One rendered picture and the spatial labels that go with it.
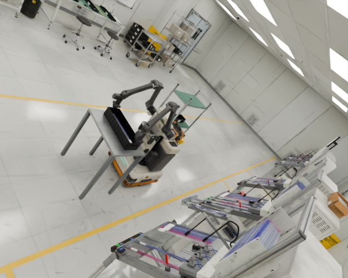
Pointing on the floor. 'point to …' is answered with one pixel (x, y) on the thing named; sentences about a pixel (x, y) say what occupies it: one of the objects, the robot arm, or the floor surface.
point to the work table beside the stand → (100, 119)
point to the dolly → (133, 33)
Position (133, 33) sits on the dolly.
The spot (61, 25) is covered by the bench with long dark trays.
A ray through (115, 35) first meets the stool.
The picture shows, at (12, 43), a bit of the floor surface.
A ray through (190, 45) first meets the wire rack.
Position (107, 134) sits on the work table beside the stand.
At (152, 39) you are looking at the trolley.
